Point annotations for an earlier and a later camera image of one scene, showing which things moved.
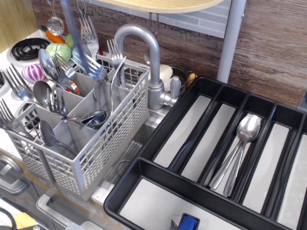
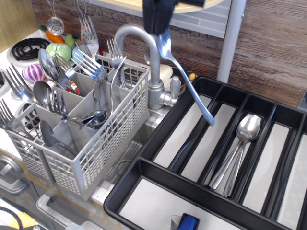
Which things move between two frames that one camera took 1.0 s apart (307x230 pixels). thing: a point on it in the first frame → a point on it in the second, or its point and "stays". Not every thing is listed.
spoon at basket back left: (50, 68) stays
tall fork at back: (90, 36) stays
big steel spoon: (77, 37) → (164, 43)
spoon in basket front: (49, 138) stays
